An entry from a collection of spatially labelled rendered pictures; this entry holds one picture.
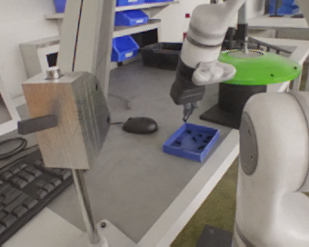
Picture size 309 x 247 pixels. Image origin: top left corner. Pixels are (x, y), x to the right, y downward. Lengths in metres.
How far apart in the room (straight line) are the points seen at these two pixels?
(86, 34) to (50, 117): 0.12
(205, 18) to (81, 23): 0.22
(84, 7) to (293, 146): 0.28
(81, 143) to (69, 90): 0.06
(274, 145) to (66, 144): 0.20
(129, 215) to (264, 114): 0.33
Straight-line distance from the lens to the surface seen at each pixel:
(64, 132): 0.28
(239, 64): 0.72
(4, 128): 0.76
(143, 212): 0.49
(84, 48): 0.32
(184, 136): 0.69
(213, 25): 0.47
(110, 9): 0.40
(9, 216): 0.53
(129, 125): 0.73
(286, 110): 0.22
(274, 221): 0.26
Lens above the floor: 1.26
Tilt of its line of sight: 25 degrees down
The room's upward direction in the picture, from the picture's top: 4 degrees counter-clockwise
